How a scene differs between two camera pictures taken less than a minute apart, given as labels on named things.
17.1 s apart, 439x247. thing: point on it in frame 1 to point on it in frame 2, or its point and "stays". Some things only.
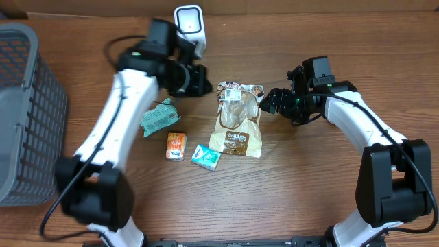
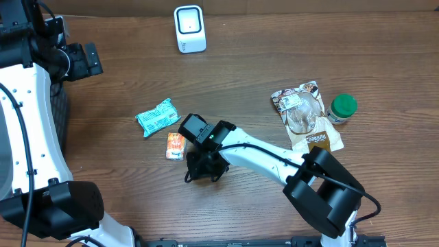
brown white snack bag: [238, 127] to [304, 114]
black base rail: [302, 241] stays
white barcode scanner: [189, 20] stays
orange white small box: [176, 145] stays
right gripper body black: [290, 105] to [208, 169]
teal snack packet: [158, 117] stays
